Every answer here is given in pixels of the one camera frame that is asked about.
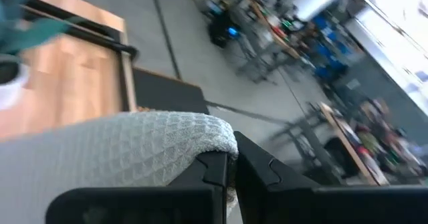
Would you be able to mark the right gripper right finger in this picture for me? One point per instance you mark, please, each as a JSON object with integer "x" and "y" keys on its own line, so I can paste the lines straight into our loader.
{"x": 284, "y": 200}

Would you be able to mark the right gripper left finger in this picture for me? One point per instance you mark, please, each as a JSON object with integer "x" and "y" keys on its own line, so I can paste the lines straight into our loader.
{"x": 187, "y": 200}

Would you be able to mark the grey-white waffle towel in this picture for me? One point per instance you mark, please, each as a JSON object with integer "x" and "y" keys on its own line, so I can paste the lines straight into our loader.
{"x": 133, "y": 143}

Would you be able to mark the cluttered wooden workbench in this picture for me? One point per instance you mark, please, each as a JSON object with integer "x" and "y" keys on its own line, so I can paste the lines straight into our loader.
{"x": 267, "y": 26}
{"x": 354, "y": 150}

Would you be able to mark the black panel with wood edge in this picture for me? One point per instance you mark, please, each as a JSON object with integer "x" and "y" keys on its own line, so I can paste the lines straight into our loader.
{"x": 167, "y": 93}

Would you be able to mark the blue storage bins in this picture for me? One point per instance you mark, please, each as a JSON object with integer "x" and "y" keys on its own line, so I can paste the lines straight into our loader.
{"x": 329, "y": 50}

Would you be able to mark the black computer with blue light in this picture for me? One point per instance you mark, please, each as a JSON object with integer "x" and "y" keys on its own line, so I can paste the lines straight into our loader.
{"x": 220, "y": 30}

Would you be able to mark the white plant pot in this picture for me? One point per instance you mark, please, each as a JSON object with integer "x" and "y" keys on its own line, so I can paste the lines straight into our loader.
{"x": 10, "y": 93}

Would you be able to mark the green snake plant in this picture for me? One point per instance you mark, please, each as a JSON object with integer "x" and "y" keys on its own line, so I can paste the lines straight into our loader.
{"x": 33, "y": 33}

